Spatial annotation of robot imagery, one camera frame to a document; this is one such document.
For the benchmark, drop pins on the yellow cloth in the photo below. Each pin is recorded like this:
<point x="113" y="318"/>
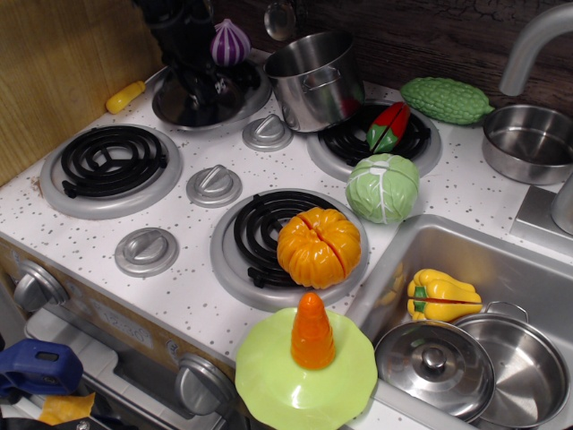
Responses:
<point x="59" y="409"/>

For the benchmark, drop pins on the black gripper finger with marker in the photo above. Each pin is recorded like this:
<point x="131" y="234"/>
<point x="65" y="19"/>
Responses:
<point x="208" y="93"/>

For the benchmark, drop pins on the steel sink basin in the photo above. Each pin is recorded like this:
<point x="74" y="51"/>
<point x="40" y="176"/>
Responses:
<point x="509" y="278"/>

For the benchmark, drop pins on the silver faucet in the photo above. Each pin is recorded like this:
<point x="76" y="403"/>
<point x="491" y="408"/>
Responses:
<point x="545" y="27"/>

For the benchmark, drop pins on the silver knob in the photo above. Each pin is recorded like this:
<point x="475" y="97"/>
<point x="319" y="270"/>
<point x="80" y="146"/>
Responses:
<point x="201" y="387"/>
<point x="214" y="187"/>
<point x="37" y="288"/>
<point x="146" y="252"/>
<point x="267" y="134"/>

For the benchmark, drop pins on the silver top knob front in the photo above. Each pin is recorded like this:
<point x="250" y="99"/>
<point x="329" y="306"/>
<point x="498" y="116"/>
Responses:
<point x="146" y="252"/>

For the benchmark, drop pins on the orange toy pumpkin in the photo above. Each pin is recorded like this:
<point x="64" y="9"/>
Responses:
<point x="319" y="248"/>

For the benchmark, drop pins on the purple striped toy onion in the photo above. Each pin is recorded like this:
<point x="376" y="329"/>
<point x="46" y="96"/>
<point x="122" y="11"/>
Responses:
<point x="231" y="45"/>

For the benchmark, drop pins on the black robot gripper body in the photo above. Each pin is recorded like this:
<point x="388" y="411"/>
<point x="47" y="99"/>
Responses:
<point x="183" y="30"/>

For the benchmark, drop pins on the tall steel pot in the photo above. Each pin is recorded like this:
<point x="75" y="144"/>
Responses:
<point x="316" y="81"/>

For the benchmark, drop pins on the yellow toy bell pepper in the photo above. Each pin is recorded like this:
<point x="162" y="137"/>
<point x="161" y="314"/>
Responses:
<point x="435" y="295"/>

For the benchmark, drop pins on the large steel lid in sink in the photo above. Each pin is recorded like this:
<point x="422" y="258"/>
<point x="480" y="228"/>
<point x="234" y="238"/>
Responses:
<point x="439" y="364"/>

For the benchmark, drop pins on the blue clamp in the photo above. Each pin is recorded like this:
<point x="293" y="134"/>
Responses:
<point x="39" y="367"/>

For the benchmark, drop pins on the oven door handle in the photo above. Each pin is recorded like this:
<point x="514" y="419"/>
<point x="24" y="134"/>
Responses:
<point x="129" y="385"/>

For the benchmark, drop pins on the small steel pot lid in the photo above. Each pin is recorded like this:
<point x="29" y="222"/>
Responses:
<point x="173" y="104"/>

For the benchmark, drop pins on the green toy cabbage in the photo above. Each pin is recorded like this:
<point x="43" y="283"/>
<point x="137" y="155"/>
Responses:
<point x="383" y="188"/>

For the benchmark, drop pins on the light green plastic plate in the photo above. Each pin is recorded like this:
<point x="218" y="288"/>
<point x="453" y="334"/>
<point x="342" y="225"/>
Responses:
<point x="283" y="395"/>

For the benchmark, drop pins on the orange toy carrot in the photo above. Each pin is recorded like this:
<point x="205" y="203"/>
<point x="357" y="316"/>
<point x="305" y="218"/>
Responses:
<point x="312" y="340"/>

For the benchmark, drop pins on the back right stove burner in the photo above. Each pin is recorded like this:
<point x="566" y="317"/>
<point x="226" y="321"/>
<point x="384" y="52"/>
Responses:
<point x="338" y="149"/>

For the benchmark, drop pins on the steel pan in sink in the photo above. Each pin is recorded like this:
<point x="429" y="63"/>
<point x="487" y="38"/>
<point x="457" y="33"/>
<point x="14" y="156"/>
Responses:
<point x="532" y="382"/>

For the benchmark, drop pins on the silver front knob left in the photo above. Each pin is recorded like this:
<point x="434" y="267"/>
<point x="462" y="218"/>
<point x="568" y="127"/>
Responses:
<point x="37" y="288"/>

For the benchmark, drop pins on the hanging steel spoon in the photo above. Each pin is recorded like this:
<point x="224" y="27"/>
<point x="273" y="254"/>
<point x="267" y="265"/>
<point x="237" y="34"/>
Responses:
<point x="280" y="20"/>

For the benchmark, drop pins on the silver top knob back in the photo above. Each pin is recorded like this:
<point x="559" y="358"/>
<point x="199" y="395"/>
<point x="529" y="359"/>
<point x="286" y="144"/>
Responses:
<point x="267" y="134"/>

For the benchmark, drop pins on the front left stove burner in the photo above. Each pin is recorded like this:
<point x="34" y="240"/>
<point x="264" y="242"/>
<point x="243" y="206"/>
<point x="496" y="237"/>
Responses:
<point x="110" y="171"/>

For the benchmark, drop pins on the red toy chili pepper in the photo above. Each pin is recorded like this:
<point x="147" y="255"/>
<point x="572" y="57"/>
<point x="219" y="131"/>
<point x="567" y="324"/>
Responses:
<point x="389" y="127"/>

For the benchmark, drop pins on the front right stove burner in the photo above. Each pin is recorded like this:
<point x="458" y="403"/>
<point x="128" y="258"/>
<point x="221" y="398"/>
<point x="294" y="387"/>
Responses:
<point x="243" y="249"/>

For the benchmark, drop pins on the silver front knob right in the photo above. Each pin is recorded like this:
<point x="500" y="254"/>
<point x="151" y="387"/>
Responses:
<point x="201" y="387"/>

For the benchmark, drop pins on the small steel saucepan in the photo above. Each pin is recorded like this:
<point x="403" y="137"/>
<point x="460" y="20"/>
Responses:
<point x="529" y="144"/>

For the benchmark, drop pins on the green toy bitter gourd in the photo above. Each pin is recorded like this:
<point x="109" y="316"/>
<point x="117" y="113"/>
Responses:
<point x="447" y="100"/>

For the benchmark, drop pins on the silver top knob middle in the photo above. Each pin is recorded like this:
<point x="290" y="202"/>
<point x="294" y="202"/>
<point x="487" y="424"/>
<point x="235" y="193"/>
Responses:
<point x="214" y="187"/>

